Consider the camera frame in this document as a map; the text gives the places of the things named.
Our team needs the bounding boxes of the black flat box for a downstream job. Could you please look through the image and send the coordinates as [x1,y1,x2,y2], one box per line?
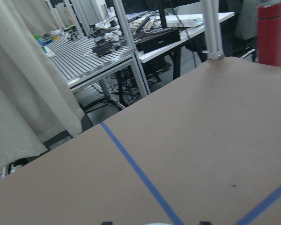
[135,27,181,53]

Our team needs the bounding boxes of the aluminium slatted workbench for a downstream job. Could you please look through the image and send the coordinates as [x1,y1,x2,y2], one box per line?
[45,30,135,92]

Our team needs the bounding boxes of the white desk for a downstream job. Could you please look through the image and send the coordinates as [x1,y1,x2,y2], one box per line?
[139,11,235,63]

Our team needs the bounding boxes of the white curtain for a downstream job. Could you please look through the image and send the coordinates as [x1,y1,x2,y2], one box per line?
[0,0,84,169]

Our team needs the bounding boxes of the red bottle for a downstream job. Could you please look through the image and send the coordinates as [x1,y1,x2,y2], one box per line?
[257,0,281,67]

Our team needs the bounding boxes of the aluminium frame post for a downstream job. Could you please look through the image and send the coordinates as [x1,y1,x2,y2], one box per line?
[201,0,224,60]

